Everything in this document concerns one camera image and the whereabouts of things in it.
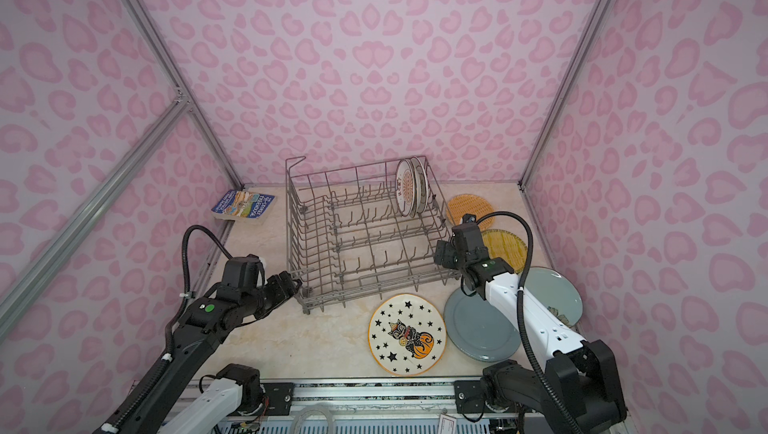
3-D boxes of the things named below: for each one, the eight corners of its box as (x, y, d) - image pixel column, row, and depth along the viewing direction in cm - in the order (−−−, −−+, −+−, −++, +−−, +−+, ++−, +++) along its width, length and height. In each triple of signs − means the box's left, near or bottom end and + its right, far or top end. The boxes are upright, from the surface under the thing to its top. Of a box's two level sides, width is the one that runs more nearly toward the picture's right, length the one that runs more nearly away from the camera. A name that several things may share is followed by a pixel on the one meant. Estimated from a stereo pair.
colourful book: (214, 217, 114) (210, 211, 111) (233, 193, 121) (229, 187, 118) (261, 226, 110) (257, 220, 107) (277, 202, 118) (274, 195, 115)
